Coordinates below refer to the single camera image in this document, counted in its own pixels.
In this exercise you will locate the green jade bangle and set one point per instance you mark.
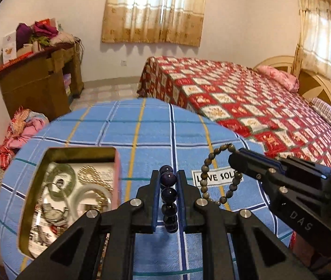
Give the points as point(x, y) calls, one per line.
point(70, 178)

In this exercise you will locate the beige folded cloth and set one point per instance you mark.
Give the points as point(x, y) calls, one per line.
point(64, 38)

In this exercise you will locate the purple and green clothes heap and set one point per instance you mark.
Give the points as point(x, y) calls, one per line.
point(41, 29)

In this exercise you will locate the silver metal bangle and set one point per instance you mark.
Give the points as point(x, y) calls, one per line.
point(65, 195)

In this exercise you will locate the wide beige window curtain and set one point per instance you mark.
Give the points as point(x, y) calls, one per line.
point(153, 8)

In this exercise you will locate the narrow beige window curtain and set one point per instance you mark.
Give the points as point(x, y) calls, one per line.
point(320, 40)

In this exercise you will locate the striped pillow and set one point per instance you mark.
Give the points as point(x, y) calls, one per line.
point(326, 112)

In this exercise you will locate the pale jade bangle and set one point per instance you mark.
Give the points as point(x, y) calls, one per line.
point(79, 194)

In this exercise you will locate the small red box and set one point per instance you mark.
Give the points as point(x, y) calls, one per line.
point(46, 22)

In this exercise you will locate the pink pillow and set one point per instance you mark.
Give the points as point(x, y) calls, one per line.
point(279, 77)

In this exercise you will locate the brown wooden desk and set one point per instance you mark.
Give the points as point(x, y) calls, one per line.
point(34, 87)

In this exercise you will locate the beige wooden headboard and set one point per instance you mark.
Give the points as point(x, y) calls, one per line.
point(314, 84)

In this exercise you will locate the red tassel charm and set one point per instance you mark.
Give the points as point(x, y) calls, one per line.
point(56, 229)

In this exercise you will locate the silver wrist watch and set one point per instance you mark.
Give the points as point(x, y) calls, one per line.
point(53, 214)

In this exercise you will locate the pink and red clothes pile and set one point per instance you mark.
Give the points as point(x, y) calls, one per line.
point(16, 134)

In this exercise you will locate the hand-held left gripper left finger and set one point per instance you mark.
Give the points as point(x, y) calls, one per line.
point(155, 207)

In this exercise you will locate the flat red box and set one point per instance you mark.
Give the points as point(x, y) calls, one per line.
point(12, 63)

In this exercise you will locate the red patterned bed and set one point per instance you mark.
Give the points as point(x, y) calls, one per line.
point(226, 93)

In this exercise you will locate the gold metal tin box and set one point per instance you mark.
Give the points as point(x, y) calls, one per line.
point(66, 154)

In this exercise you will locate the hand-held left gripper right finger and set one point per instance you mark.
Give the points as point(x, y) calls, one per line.
point(183, 207)

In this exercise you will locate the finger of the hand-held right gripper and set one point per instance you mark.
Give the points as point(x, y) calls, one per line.
point(299, 166)
point(250, 164)

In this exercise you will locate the blue plaid bed sheet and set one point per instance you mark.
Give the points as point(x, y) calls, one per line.
point(153, 128)

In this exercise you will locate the white cardboard box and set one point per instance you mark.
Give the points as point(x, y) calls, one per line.
point(10, 46)

